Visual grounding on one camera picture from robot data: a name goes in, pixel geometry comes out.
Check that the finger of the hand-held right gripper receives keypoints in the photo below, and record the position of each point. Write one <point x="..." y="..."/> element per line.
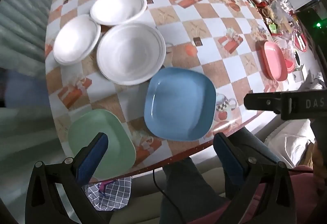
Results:
<point x="263" y="102"/>

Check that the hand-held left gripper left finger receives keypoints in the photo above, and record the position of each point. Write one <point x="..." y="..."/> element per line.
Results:
<point x="93" y="160"/>

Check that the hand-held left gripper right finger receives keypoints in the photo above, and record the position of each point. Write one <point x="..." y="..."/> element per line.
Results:
<point x="226" y="157"/>

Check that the green square plate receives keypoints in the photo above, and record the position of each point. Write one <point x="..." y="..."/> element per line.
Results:
<point x="112" y="137"/>

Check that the large white bowl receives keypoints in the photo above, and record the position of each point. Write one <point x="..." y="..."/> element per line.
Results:
<point x="130" y="54"/>

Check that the white cushion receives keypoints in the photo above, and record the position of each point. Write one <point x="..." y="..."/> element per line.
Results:
<point x="288" y="139"/>

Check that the checked grey cloth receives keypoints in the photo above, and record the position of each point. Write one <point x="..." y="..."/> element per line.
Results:
<point x="112" y="196"/>

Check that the pink square plate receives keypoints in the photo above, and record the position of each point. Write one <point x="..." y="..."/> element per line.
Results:
<point x="274" y="60"/>

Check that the person's leg in jeans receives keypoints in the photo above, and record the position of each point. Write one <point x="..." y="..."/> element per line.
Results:
<point x="189" y="188"/>

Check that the blue square plate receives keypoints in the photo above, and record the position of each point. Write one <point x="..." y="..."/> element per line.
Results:
<point x="178" y="104"/>

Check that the red tray with clutter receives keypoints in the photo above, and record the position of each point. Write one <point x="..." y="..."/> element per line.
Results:
<point x="278" y="17"/>

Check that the maroon clothing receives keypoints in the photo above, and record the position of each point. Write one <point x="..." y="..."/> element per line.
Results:
<point x="304" y="201"/>

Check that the checkered printed tablecloth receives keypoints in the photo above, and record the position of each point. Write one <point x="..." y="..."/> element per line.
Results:
<point x="204" y="9"/>

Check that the white plate left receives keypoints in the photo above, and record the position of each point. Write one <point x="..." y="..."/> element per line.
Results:
<point x="75" y="39"/>

